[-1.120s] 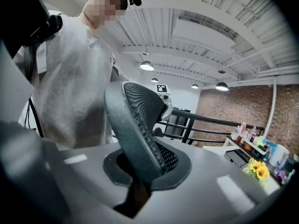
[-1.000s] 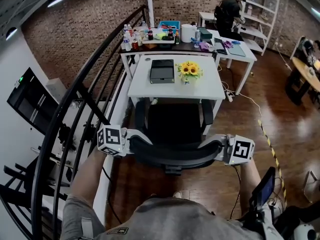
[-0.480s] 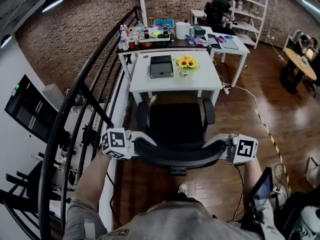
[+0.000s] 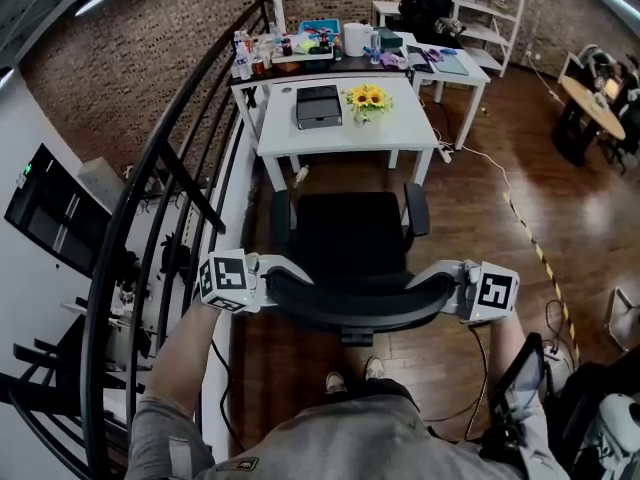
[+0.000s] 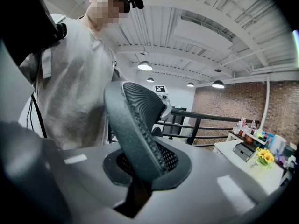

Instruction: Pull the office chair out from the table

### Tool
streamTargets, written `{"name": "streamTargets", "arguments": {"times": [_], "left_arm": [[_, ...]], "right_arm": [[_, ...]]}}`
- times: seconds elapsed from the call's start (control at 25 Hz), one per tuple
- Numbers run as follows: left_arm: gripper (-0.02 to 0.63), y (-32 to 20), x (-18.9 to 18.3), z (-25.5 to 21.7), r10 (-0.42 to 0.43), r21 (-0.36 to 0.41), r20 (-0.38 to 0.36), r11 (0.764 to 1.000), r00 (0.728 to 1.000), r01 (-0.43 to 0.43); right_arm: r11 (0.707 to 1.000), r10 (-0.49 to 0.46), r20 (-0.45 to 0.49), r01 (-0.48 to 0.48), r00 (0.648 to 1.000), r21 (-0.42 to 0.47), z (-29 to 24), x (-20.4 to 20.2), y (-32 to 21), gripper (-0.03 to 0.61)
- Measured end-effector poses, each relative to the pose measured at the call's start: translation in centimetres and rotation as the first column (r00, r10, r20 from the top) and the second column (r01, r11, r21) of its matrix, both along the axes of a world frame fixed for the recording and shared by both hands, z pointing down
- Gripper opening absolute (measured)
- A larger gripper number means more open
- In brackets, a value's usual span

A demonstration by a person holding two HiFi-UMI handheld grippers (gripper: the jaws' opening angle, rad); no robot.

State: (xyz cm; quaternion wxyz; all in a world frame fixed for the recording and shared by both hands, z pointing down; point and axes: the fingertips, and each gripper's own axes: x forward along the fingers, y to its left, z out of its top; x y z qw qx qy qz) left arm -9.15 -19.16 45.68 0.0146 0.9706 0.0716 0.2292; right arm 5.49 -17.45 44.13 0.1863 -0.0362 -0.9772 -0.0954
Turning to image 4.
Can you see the clear blue-label bottle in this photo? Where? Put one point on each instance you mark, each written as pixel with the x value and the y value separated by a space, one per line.
pixel 375 48

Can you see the person's shoe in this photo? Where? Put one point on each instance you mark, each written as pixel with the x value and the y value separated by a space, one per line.
pixel 336 382
pixel 375 368

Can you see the black office chair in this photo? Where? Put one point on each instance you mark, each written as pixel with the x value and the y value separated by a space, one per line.
pixel 350 238

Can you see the teal box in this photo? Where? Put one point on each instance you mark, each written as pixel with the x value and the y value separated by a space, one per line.
pixel 392 38

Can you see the dark cola bottle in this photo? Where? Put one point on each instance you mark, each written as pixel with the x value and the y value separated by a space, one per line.
pixel 286 47
pixel 324 39

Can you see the white tray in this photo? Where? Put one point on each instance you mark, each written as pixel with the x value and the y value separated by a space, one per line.
pixel 300 58

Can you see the purple cloth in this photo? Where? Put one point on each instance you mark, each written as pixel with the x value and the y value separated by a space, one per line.
pixel 392 60

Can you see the black cabinet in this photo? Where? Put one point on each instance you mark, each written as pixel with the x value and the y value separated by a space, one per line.
pixel 50 208

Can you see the person's left shoe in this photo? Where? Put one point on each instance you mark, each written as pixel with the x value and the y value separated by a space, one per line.
pixel 336 382

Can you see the black bag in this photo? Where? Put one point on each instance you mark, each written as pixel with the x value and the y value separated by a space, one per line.
pixel 575 403

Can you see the red can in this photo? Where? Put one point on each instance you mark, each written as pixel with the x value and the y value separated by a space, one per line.
pixel 258 68

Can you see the black metal railing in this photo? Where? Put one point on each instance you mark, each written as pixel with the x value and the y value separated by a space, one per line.
pixel 92 298

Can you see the black drawer box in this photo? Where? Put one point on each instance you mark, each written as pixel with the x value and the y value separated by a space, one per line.
pixel 318 108

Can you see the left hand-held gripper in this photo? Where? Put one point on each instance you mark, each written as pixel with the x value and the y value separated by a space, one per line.
pixel 227 273

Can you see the teal mat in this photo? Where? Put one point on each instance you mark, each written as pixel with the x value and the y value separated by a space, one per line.
pixel 452 65

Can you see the group of clear water bottles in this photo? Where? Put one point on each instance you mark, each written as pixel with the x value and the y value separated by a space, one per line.
pixel 243 63

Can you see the white cylinder container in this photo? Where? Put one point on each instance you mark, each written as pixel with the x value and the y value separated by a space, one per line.
pixel 357 40

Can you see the black tablet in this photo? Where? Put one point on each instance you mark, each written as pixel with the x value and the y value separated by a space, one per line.
pixel 522 373

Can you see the yellow green cloth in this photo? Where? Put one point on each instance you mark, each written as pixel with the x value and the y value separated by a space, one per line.
pixel 305 45

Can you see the orange-capped dark bottle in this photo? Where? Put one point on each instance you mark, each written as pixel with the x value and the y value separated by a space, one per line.
pixel 338 48

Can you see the long white table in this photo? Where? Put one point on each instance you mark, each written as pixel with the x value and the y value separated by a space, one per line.
pixel 475 78

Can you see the white power strip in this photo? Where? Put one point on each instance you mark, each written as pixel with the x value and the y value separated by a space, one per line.
pixel 445 154

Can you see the white headset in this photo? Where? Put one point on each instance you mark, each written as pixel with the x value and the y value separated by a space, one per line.
pixel 615 418

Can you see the round wooden table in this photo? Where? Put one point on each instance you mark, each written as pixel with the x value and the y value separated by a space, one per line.
pixel 590 103

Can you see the blue plastic bin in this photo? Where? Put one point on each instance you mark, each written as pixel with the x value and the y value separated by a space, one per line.
pixel 332 25

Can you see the person's right shoe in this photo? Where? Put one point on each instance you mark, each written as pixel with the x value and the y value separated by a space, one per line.
pixel 375 368

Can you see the white desk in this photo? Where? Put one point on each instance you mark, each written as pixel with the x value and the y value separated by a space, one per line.
pixel 350 138

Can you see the sunflower bouquet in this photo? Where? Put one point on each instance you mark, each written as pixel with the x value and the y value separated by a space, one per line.
pixel 367 98

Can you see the yellow black hazard tape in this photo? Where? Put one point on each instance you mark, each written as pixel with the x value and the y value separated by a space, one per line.
pixel 540 253

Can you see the black metal staircase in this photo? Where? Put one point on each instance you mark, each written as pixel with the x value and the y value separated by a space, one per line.
pixel 35 363

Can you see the white shelf unit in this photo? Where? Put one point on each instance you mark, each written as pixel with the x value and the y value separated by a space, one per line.
pixel 490 33

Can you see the grey box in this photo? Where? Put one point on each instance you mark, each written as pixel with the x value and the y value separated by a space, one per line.
pixel 102 183

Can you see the black keyboard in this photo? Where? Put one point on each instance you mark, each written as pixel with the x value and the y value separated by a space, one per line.
pixel 420 58

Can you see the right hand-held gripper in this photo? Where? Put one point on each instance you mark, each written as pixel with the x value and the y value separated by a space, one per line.
pixel 495 293

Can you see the small white table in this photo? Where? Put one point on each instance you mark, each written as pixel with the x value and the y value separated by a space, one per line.
pixel 385 5

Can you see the person's left forearm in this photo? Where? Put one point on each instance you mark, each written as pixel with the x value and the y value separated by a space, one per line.
pixel 185 353

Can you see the person's right forearm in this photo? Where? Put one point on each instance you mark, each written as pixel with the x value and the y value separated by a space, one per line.
pixel 507 348

